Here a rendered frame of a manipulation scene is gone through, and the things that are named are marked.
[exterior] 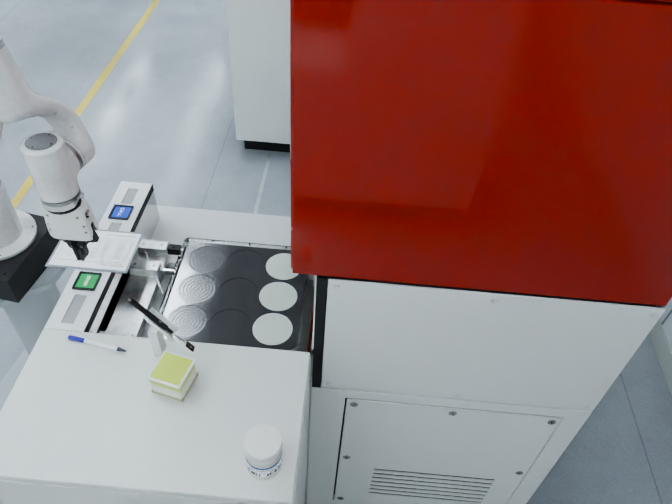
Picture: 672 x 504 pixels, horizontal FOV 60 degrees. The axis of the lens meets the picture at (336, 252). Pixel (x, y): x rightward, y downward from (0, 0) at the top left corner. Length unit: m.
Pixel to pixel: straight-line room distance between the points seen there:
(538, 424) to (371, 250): 0.75
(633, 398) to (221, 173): 2.34
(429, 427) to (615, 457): 1.12
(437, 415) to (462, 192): 0.73
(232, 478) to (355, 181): 0.62
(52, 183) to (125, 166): 2.22
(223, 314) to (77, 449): 0.46
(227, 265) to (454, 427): 0.75
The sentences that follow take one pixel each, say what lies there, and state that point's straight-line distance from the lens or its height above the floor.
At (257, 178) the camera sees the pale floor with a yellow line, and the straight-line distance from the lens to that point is 3.36.
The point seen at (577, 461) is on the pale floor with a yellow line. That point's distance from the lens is 2.53.
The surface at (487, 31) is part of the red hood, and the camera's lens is 0.87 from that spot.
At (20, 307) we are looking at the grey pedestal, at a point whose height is 0.70.
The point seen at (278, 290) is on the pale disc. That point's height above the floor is 0.90.
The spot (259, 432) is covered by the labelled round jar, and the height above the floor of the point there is 1.06.
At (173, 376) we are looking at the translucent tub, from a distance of 1.27.
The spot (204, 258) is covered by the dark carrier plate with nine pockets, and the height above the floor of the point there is 0.90.
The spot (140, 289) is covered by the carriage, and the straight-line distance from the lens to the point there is 1.64.
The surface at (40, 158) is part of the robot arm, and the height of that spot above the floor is 1.35.
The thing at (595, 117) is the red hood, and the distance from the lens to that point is 0.97.
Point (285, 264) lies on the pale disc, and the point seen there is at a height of 0.90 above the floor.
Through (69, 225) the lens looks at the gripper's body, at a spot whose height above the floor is 1.16.
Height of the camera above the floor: 2.09
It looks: 45 degrees down
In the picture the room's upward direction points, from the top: 4 degrees clockwise
